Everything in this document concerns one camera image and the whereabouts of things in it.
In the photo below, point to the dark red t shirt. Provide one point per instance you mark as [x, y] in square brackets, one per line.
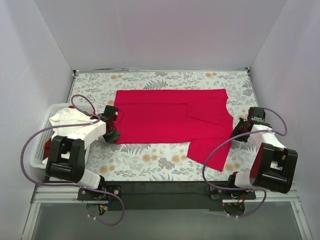
[66, 115]

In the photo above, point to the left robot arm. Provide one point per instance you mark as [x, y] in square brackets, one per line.
[71, 140]

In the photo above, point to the aluminium frame rail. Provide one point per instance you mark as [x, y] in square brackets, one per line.
[70, 213]

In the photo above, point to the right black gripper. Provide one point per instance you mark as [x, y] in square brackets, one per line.
[238, 130]

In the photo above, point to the white t shirt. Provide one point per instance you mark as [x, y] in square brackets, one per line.
[83, 119]

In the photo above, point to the white plastic laundry basket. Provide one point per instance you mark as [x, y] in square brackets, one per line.
[37, 154]

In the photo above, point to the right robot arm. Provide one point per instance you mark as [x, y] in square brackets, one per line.
[274, 166]

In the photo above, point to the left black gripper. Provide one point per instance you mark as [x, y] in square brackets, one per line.
[113, 135]

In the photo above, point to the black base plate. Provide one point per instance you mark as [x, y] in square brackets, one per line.
[172, 195]

